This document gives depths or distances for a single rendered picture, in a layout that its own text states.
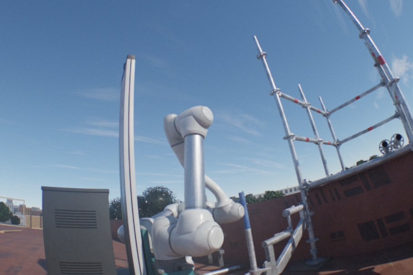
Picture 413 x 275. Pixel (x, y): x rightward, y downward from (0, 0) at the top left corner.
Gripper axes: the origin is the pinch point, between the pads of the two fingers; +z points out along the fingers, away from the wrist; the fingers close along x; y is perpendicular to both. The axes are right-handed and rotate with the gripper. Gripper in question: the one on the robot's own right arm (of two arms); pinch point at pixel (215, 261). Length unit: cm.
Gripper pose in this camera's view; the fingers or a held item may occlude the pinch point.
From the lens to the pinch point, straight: 136.9
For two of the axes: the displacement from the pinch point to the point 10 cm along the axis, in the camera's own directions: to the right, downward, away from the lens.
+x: 4.4, -4.3, -7.9
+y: -8.8, -0.6, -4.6
